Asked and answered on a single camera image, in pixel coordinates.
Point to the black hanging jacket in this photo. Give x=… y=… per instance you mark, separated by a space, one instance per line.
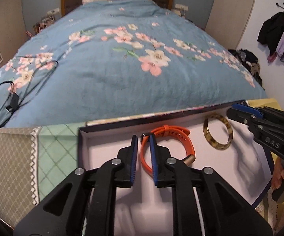
x=271 y=32

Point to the tortoiseshell bangle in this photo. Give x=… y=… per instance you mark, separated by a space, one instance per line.
x=218 y=131

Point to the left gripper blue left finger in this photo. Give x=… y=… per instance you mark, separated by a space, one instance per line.
x=84 y=202

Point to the yellow towel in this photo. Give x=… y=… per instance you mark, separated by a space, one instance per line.
x=268 y=102

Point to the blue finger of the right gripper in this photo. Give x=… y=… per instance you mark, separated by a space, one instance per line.
x=241 y=117
x=248 y=109

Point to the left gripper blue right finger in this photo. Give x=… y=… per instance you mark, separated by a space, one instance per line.
x=203 y=202

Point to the pile of dark clothes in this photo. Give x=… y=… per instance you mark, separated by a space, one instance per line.
x=249 y=61

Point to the blue floral duvet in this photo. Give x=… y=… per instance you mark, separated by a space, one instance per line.
x=109 y=59

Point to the beige wardrobe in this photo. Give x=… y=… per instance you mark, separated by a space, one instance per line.
x=228 y=20

